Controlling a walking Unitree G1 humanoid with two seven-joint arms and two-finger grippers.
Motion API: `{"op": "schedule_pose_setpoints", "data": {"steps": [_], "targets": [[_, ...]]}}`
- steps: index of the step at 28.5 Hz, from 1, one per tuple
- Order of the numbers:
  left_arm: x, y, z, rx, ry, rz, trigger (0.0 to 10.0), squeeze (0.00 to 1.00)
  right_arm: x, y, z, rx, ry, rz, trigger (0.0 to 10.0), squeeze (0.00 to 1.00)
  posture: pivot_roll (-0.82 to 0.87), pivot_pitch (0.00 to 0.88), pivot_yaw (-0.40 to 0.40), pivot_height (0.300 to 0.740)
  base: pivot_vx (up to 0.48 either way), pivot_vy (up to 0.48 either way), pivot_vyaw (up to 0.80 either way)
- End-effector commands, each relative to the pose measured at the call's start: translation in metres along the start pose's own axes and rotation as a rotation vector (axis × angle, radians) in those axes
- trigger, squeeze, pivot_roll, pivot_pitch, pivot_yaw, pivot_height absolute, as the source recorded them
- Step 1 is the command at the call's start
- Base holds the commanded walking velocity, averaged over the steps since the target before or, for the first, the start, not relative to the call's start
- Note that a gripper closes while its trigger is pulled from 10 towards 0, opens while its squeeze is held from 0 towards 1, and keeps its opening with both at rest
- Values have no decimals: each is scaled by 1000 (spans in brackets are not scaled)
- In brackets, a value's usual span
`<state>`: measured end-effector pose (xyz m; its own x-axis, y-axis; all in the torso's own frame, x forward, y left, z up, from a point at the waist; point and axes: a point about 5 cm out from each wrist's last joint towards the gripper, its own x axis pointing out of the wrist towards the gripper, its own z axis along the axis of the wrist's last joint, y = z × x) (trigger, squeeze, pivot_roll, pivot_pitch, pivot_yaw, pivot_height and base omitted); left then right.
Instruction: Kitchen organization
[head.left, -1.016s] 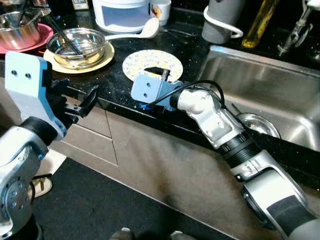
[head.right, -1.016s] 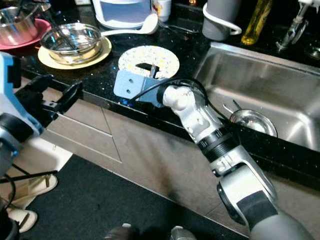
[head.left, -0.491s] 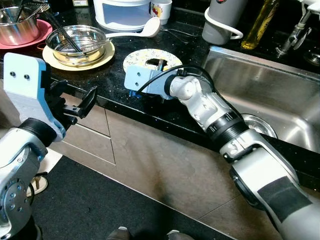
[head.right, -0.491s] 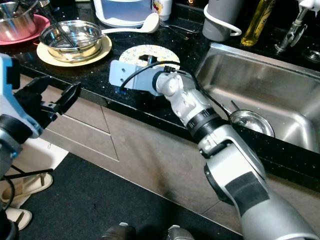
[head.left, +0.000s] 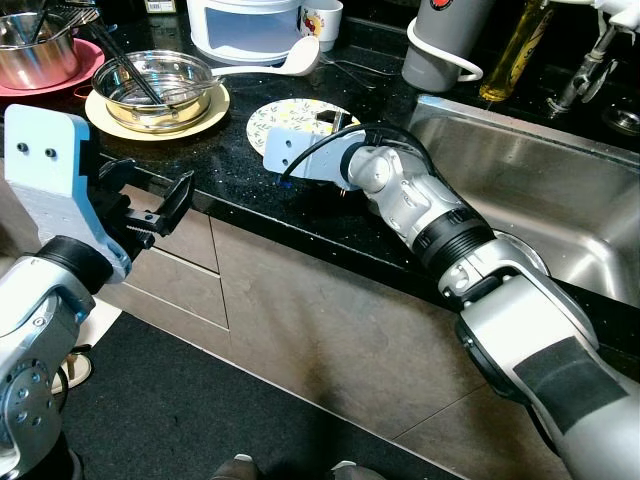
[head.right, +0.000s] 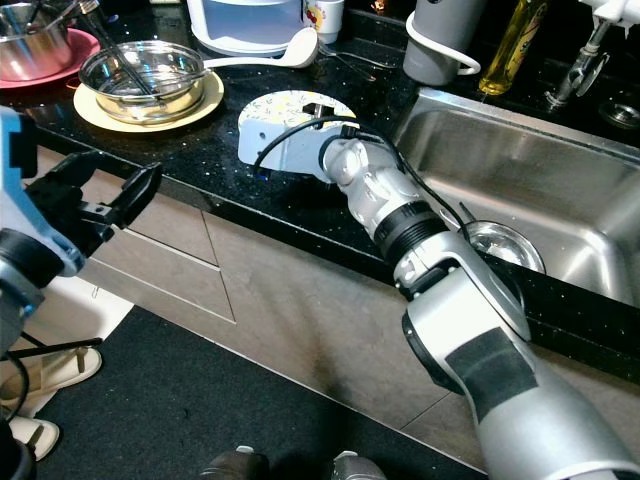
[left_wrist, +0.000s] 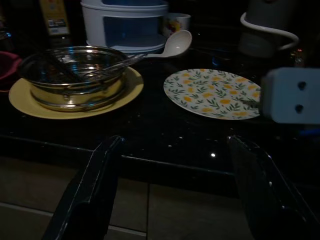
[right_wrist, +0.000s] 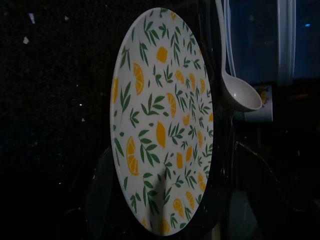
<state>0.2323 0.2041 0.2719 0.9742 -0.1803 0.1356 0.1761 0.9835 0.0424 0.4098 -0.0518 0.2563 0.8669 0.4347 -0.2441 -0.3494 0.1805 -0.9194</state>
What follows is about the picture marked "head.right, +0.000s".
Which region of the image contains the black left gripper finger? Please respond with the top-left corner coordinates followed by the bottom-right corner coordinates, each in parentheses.
top-left (63, 152), bottom-right (109, 196)
top-left (112, 163), bottom-right (164, 236)

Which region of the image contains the floral white plate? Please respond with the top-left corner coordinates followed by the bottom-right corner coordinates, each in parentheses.
top-left (237, 90), bottom-right (358, 159)

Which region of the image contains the stainless steel bowl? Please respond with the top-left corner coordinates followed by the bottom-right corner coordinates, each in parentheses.
top-left (78, 40), bottom-right (208, 126)
top-left (463, 220), bottom-right (548, 274)

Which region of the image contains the steel kitchen faucet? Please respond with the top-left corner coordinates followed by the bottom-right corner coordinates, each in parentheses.
top-left (545, 0), bottom-right (640, 109)

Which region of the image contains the white plastic ladle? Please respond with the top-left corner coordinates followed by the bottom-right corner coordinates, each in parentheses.
top-left (203, 27), bottom-right (321, 71)

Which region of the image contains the white printed mug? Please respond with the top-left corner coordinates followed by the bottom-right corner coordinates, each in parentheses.
top-left (303, 0), bottom-right (346, 44)

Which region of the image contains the pink plate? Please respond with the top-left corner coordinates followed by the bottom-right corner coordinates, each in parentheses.
top-left (0, 28), bottom-right (103, 91)

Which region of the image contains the pale yellow plate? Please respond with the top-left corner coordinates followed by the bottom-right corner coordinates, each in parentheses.
top-left (72, 70), bottom-right (227, 135)

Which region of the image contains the white stacked food container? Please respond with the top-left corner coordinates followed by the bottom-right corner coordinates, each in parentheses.
top-left (185, 0), bottom-right (311, 56)

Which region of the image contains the black chopstick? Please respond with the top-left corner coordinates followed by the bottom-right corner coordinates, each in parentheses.
top-left (93, 5), bottom-right (161, 96)

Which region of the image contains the steel pot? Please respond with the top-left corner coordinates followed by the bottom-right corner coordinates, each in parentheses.
top-left (0, 2), bottom-right (76, 81)

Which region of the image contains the beige slipper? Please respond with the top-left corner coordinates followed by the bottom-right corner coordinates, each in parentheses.
top-left (10, 415), bottom-right (61, 461)
top-left (10, 340), bottom-right (106, 396)

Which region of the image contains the beige cabinet front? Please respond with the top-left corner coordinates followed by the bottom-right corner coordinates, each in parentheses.
top-left (50, 165), bottom-right (640, 480)

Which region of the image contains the yellow oil bottle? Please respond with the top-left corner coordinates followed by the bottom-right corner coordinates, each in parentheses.
top-left (478, 0), bottom-right (553, 97)

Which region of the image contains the stainless steel sink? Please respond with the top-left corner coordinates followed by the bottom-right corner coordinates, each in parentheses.
top-left (393, 87), bottom-right (640, 309)

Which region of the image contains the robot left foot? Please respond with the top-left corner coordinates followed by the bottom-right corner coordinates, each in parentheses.
top-left (200, 448), bottom-right (271, 480)

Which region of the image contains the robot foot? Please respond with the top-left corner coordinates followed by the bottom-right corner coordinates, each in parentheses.
top-left (330, 450), bottom-right (391, 480)
top-left (200, 448), bottom-right (271, 480)

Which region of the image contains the round steel counter fitting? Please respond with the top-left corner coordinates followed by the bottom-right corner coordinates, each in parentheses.
top-left (600, 100), bottom-right (640, 131)

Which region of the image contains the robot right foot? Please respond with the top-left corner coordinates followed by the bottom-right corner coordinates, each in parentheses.
top-left (330, 450), bottom-right (391, 480)

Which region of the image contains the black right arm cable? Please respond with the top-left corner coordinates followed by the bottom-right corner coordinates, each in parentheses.
top-left (253, 118), bottom-right (481, 231)

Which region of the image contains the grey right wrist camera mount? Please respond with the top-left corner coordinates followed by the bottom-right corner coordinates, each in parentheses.
top-left (240, 120), bottom-right (346, 186)

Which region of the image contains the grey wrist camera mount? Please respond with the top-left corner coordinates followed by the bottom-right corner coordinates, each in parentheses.
top-left (0, 107), bottom-right (86, 276)
top-left (240, 120), bottom-right (346, 186)

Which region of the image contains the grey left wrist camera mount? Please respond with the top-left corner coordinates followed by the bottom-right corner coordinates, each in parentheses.
top-left (0, 107), bottom-right (86, 276)

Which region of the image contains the grey kettle white handle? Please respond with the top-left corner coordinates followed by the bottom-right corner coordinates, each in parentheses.
top-left (403, 0), bottom-right (486, 86)

